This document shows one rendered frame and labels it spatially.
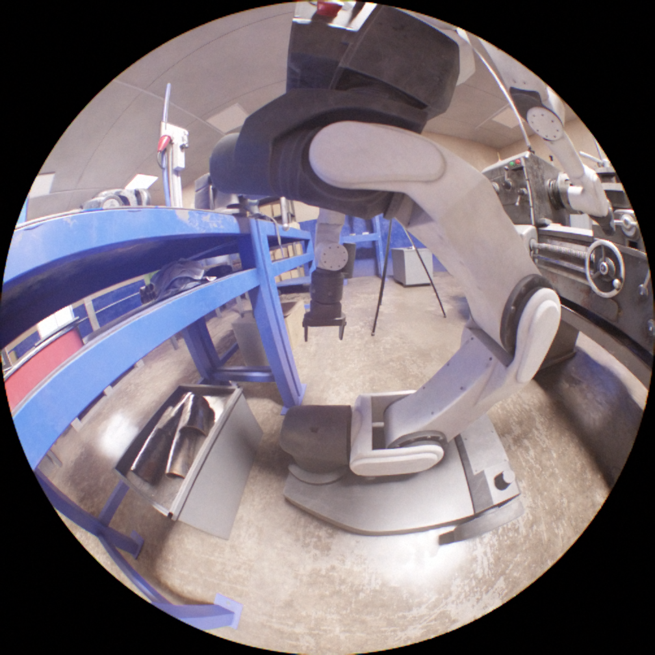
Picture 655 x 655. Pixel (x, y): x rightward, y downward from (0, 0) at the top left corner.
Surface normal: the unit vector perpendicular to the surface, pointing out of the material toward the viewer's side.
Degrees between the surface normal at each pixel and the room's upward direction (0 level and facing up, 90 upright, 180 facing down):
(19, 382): 90
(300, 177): 119
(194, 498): 90
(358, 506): 0
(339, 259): 98
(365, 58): 128
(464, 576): 0
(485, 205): 110
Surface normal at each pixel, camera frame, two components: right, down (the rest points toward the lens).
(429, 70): 0.14, 0.64
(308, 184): -0.29, 0.89
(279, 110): -0.15, 0.41
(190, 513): 0.99, -0.11
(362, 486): -0.15, -0.91
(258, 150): -0.24, 0.72
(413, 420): -0.69, -0.69
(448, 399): -0.84, -0.53
